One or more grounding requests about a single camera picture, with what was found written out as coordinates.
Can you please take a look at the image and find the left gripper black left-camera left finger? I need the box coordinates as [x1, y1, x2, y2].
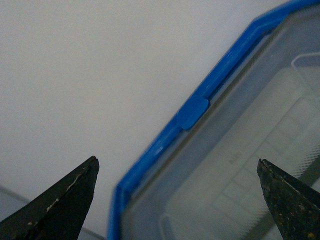
[0, 156, 99, 240]

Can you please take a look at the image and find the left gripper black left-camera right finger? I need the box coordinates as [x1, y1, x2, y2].
[257, 158, 320, 240]

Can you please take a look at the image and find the white chest freezer blue trim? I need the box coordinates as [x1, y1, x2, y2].
[106, 0, 320, 240]

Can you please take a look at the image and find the glass sliding freezer lid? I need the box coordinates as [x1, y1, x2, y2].
[120, 3, 320, 240]

